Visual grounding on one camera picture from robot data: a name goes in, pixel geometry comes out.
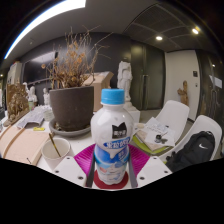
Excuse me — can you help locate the grey pot saucer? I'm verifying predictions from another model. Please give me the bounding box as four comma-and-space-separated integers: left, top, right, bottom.
48, 117, 93, 139

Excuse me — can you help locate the carved golden wood relief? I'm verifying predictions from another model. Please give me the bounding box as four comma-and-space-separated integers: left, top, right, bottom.
5, 82, 31, 124

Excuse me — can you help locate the brown wooden figurine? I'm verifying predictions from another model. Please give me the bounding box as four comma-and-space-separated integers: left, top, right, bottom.
176, 80, 190, 107

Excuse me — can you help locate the flat round red coaster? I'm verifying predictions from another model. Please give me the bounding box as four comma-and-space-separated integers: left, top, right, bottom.
92, 169, 130, 191

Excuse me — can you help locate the curved light wooden piece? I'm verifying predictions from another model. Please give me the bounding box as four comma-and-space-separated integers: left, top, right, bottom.
0, 124, 52, 167

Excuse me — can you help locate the white paper cup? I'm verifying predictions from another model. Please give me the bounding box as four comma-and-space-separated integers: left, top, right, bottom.
40, 136, 72, 171

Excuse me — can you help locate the dried brown plant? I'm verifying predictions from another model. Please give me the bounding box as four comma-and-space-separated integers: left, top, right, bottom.
41, 26, 113, 90

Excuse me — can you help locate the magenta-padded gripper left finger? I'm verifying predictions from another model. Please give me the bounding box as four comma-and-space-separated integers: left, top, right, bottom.
52, 143, 97, 188

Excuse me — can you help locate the white plastic chair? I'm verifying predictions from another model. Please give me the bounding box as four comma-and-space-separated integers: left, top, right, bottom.
154, 99, 191, 135
158, 114, 223, 165

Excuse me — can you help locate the green folder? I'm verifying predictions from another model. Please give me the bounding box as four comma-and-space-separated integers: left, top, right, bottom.
130, 134, 169, 157

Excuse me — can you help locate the small white figurine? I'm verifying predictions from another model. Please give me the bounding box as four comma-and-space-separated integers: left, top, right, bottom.
42, 87, 51, 106
22, 81, 39, 103

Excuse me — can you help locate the black backpack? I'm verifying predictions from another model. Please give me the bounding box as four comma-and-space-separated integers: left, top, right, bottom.
164, 130, 217, 173

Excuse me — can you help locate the stack of printed papers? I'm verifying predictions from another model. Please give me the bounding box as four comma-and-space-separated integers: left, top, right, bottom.
133, 116, 177, 153

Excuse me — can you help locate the white statue pedestal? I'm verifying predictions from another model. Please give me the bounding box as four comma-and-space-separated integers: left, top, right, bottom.
123, 100, 142, 125

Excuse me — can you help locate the wooden stick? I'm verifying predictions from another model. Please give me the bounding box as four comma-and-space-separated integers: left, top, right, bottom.
48, 132, 62, 158

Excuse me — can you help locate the house-shaped wooden box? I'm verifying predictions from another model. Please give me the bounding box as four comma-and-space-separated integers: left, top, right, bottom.
82, 70, 115, 113

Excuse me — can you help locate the tall white statue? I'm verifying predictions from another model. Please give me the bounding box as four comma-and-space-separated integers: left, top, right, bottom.
116, 59, 134, 103

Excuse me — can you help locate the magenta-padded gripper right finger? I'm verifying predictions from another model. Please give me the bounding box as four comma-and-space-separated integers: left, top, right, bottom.
127, 143, 173, 189

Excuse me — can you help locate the white woven cloth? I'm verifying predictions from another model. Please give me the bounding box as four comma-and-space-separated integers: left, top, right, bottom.
16, 104, 55, 130

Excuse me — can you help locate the white blue-capped drink bottle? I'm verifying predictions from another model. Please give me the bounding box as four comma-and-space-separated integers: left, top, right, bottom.
90, 88, 135, 186

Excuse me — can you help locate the dark brown plant pot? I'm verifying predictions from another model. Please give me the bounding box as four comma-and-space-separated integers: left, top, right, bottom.
48, 85, 95, 132

